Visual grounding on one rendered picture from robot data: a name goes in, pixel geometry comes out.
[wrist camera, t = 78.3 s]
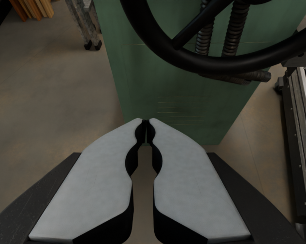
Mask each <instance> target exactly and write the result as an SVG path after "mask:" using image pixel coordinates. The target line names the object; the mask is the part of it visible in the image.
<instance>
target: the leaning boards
mask: <svg viewBox="0 0 306 244"><path fill-rule="evenodd" d="M9 1H10V3H11V4H12V6H13V7H14V9H15V10H16V12H17V13H18V15H19V16H20V18H21V19H22V21H23V22H25V21H26V20H27V18H28V17H29V18H32V17H34V18H36V19H37V20H38V21H40V20H41V19H42V17H43V16H44V17H49V18H52V17H53V14H54V11H53V9H52V5H51V3H50V2H51V0H9Z"/></svg>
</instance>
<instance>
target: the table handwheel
mask: <svg viewBox="0 0 306 244"><path fill-rule="evenodd" d="M233 1H234V0H211V1H210V2H209V3H208V4H207V5H206V6H205V7H204V8H203V9H202V10H201V11H200V13H199V14H198V15H197V16H196V17H195V18H194V19H193V20H192V21H191V22H190V23H189V24H188V25H187V26H186V27H185V28H184V29H183V30H181V31H180V32H179V33H178V34H177V35H176V36H175V37H174V38H173V39H171V38H170V37H169V36H167V35H166V33H165V32H164V31H163V30H162V29H161V28H160V26H159V25H158V23H157V22H156V20H155V18H154V16H153V14H152V12H151V10H150V8H149V6H148V3H147V0H120V3H121V5H122V8H123V10H124V12H125V14H126V17H127V19H128V20H129V22H130V24H131V26H132V27H133V29H134V30H135V32H136V33H137V35H138V36H139V37H140V39H141V40H142V41H143V42H144V44H145V45H146V46H147V47H148V48H149V49H150V50H151V51H152V52H154V53H155V54H156V55H157V56H159V57H160V58H161V59H163V60H164V61H166V62H168V63H169V64H171V65H173V66H175V67H177V68H180V69H183V70H185V71H189V72H192V73H196V74H201V75H208V76H231V75H239V74H245V73H250V72H255V71H258V70H262V69H265V68H268V67H271V66H274V65H277V64H279V63H282V62H285V61H287V60H289V59H292V58H294V57H296V56H298V55H300V54H302V53H304V52H306V27H305V28H304V29H302V30H301V31H299V32H297V33H296V34H294V35H292V36H291V37H289V38H287V39H285V40H283V41H281V42H279V43H277V44H274V45H272V46H269V47H267V48H264V49H261V50H258V51H255V52H251V53H247V54H243V55H238V56H230V57H213V56H206V55H201V54H198V53H195V52H192V51H190V50H187V49H185V48H183V46H184V45H185V44H186V43H187V42H188V41H189V40H190V39H191V38H192V37H193V36H194V35H196V34H197V33H198V32H199V31H200V30H201V29H202V28H203V27H204V26H205V25H206V24H207V23H209V22H210V21H211V20H212V19H213V18H214V17H216V16H217V15H218V14H219V13H220V12H221V11H223V10H224V9H225V8H226V7H227V6H228V5H229V4H231V3H232V2H233ZM241 1H243V2H245V3H247V4H252V5H257V4H263V3H266V2H269V1H271V0H241Z"/></svg>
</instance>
